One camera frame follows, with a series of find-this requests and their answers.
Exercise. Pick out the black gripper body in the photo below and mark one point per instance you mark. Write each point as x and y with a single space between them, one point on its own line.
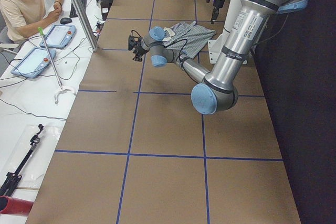
217 3
138 47

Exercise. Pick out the navy white striped polo shirt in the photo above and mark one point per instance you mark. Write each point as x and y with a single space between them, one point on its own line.
190 38

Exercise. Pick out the black power box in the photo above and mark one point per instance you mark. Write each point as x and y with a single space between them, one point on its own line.
105 8

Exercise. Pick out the far blue teach pendant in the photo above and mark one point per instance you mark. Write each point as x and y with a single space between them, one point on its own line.
59 36

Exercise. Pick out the blue teach pendant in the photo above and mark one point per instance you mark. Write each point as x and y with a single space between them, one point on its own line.
59 36
32 64

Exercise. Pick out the metal reacher grabber tool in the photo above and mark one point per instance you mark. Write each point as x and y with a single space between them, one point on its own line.
62 89

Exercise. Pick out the black computer mouse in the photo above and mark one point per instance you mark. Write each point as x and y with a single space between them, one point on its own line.
65 20

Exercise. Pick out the near blue teach pendant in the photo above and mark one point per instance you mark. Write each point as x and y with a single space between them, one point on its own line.
32 64

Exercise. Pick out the seated man beige shirt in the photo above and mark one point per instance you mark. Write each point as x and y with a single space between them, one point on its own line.
24 17

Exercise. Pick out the red cylinder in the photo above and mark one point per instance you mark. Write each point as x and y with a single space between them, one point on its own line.
15 206

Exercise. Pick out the aluminium frame post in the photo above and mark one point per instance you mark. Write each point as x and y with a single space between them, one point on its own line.
85 24

